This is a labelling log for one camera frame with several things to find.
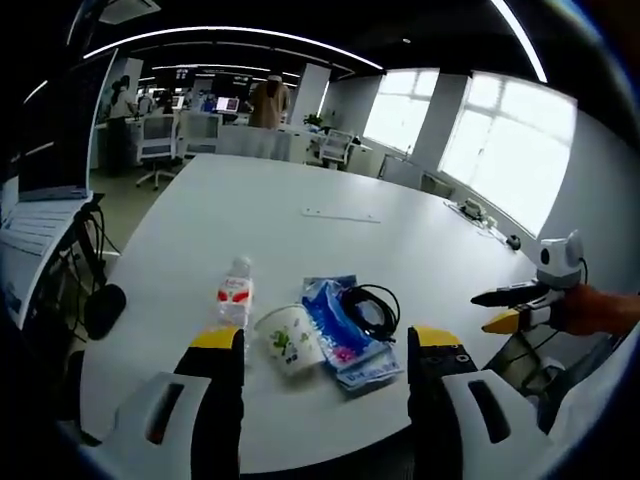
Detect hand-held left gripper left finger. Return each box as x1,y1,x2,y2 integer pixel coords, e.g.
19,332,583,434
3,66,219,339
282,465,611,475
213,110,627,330
115,327,247,476

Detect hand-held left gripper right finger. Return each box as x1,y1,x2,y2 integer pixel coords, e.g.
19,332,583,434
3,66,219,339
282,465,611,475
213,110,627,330
406,324,552,475

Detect blue plastic packet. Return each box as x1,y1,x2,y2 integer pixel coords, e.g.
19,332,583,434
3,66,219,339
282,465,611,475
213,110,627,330
299,273,406,397

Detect white paper cup green print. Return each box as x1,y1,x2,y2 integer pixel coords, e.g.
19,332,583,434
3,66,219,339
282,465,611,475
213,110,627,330
253,301,327,380

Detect clear plastic water bottle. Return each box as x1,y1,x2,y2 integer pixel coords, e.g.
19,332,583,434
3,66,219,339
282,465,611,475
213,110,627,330
213,255,256,334

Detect black cable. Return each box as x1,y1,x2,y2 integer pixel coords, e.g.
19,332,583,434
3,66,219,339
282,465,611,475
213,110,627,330
338,283,402,344

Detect white flat strip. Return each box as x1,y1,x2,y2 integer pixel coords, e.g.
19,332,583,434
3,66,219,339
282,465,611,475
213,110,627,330
300,205,382,225

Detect white table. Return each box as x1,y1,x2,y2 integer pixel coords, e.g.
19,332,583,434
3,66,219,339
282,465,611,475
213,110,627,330
79,152,557,475

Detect white office chair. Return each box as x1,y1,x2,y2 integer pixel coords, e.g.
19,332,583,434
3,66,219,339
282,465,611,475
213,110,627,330
317,127,355,169
134,112,182,191

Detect white paper sheets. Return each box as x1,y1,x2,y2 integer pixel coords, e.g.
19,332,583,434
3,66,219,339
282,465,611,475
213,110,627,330
0,198,84,259

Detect open laptop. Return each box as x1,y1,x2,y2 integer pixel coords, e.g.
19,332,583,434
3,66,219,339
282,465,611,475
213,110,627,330
17,67,96,203

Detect white device with cables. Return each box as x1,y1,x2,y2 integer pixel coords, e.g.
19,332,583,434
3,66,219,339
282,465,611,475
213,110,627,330
443,197,501,237

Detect black cables bundle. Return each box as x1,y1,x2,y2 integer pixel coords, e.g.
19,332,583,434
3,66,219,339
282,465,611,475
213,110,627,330
52,193,122,341

